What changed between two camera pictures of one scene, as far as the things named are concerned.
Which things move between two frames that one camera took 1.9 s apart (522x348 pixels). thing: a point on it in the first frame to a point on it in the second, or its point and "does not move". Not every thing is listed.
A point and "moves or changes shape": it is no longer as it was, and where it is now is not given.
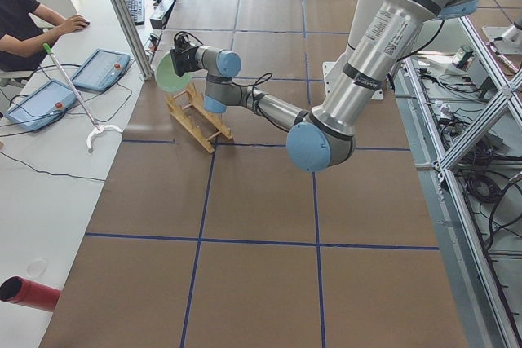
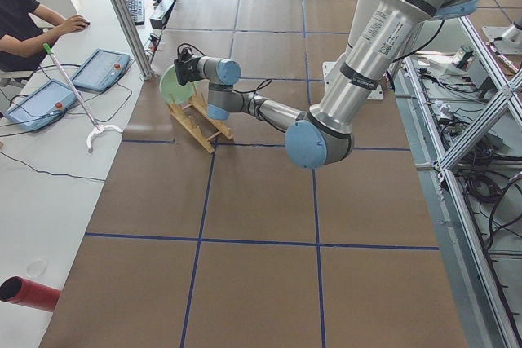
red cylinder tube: (20, 290) does not move
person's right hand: (76, 24) does not move
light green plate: (167, 76) moves or changes shape
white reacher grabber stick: (99, 128) does not move
